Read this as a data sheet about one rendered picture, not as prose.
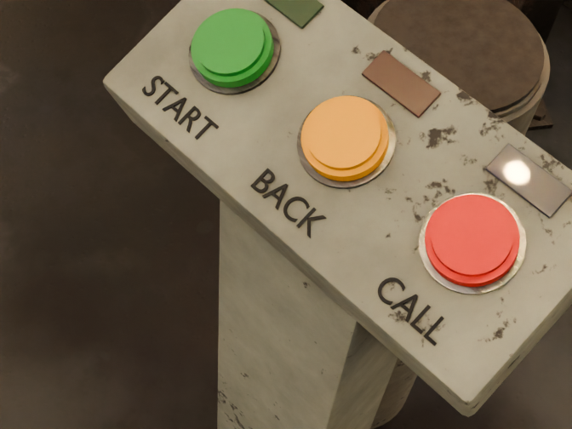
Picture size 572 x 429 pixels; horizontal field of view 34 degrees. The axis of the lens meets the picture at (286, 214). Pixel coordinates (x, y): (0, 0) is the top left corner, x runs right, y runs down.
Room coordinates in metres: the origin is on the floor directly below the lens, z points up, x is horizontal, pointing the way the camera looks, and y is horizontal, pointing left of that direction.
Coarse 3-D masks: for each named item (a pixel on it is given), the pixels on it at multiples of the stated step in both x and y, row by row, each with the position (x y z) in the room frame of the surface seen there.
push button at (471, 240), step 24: (432, 216) 0.23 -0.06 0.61; (456, 216) 0.23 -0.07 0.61; (480, 216) 0.23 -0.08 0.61; (504, 216) 0.23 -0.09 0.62; (432, 240) 0.22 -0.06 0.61; (456, 240) 0.22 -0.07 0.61; (480, 240) 0.22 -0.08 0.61; (504, 240) 0.22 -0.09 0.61; (432, 264) 0.21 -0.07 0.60; (456, 264) 0.21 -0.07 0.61; (480, 264) 0.21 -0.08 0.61; (504, 264) 0.21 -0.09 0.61
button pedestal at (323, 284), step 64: (192, 0) 0.35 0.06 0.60; (256, 0) 0.35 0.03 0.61; (320, 0) 0.34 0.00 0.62; (128, 64) 0.31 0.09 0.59; (192, 64) 0.31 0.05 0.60; (320, 64) 0.31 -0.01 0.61; (192, 128) 0.28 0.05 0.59; (256, 128) 0.28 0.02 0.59; (448, 128) 0.28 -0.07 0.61; (512, 128) 0.28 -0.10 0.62; (256, 192) 0.25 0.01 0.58; (320, 192) 0.25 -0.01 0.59; (384, 192) 0.25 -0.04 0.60; (448, 192) 0.25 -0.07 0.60; (512, 192) 0.25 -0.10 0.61; (256, 256) 0.26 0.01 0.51; (320, 256) 0.22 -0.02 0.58; (384, 256) 0.22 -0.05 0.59; (256, 320) 0.25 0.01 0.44; (320, 320) 0.23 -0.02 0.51; (384, 320) 0.19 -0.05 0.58; (448, 320) 0.19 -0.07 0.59; (512, 320) 0.19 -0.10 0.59; (256, 384) 0.25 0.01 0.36; (320, 384) 0.22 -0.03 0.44; (384, 384) 0.26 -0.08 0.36; (448, 384) 0.17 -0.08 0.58
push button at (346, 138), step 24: (312, 120) 0.27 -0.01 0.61; (336, 120) 0.27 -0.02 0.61; (360, 120) 0.27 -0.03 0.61; (384, 120) 0.28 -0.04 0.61; (312, 144) 0.26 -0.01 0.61; (336, 144) 0.26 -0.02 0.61; (360, 144) 0.26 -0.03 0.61; (384, 144) 0.26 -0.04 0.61; (312, 168) 0.26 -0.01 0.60; (336, 168) 0.25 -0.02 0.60; (360, 168) 0.25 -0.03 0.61
